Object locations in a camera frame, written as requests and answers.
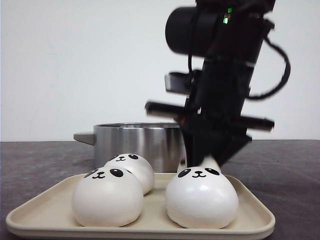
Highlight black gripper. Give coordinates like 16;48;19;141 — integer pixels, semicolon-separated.
145;57;275;168

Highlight panda bun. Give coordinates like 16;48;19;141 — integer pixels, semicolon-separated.
104;153;155;195
165;166;239;229
176;154;221;175
71;166;144;227

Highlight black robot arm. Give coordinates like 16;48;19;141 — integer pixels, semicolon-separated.
145;0;274;167

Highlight stainless steel steamer pot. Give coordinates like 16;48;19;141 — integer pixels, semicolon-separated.
73;122;186;173

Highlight beige plastic tray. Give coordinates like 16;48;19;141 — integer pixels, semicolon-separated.
6;173;276;240

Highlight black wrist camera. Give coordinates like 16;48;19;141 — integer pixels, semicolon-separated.
164;72;197;95

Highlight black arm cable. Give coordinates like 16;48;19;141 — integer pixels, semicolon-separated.
246;22;292;100

